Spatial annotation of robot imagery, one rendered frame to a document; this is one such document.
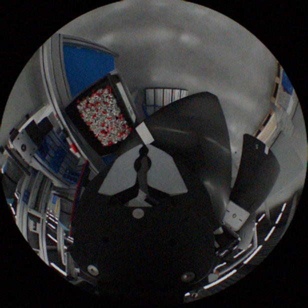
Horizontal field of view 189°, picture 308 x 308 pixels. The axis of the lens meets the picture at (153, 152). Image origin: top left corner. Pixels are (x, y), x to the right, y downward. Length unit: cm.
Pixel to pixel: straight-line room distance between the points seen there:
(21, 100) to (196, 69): 231
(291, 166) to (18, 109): 736
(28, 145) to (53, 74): 33
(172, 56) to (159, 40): 22
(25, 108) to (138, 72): 169
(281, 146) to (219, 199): 546
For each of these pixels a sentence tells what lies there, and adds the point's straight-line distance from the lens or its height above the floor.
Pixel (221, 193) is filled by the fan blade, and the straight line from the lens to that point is 15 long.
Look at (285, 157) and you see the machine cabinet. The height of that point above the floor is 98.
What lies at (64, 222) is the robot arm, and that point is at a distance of 83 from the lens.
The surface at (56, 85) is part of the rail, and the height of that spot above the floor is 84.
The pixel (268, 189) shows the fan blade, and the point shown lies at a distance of 38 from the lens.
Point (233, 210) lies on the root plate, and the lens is 32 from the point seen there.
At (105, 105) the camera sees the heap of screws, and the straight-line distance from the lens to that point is 26.
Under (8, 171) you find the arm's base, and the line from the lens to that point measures 70.
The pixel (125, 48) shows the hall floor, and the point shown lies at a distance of 114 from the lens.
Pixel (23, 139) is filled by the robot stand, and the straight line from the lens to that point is 57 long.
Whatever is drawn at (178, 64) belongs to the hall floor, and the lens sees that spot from 113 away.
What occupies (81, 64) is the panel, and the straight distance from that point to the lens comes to 53.
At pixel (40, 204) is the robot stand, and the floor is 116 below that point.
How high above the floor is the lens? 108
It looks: 42 degrees down
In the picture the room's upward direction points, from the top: 176 degrees clockwise
